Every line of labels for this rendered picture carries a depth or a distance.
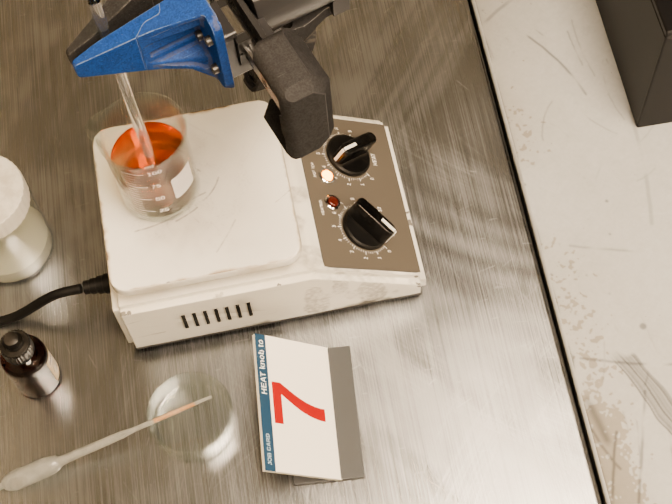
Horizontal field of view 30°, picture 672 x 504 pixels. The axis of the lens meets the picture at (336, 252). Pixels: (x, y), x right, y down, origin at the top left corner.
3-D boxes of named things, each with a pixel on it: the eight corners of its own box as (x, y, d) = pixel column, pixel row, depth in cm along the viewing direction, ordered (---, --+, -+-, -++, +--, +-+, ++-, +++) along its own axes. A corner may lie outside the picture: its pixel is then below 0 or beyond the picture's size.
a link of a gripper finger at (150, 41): (221, 22, 60) (236, 91, 65) (187, -30, 61) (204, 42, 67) (89, 85, 59) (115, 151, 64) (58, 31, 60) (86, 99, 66)
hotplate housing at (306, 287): (386, 138, 90) (385, 74, 83) (426, 300, 84) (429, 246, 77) (80, 195, 89) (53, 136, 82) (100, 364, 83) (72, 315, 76)
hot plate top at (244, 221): (273, 103, 83) (271, 95, 82) (305, 263, 77) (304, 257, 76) (92, 137, 82) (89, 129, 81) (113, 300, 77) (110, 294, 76)
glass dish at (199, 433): (242, 387, 82) (239, 375, 80) (228, 468, 80) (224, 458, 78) (161, 378, 83) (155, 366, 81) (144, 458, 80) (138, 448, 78)
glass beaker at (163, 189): (211, 158, 80) (192, 87, 73) (197, 233, 78) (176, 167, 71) (119, 151, 81) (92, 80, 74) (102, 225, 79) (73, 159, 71)
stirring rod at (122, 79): (168, 192, 78) (97, -9, 60) (171, 200, 78) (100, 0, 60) (159, 195, 78) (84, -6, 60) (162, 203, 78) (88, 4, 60)
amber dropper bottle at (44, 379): (39, 408, 82) (10, 369, 76) (7, 382, 83) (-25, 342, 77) (70, 373, 83) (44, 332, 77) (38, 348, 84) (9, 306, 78)
